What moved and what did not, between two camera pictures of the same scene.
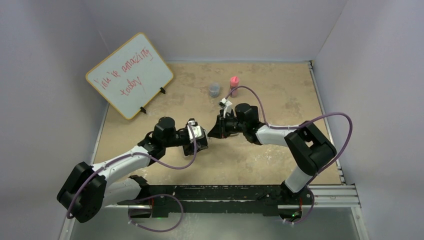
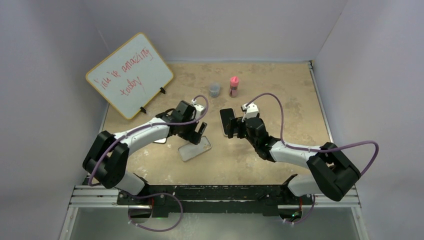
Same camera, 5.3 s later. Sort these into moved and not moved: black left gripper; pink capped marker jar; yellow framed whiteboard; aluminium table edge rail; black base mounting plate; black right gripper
Moved: black left gripper; black right gripper
Not moved: pink capped marker jar; aluminium table edge rail; black base mounting plate; yellow framed whiteboard
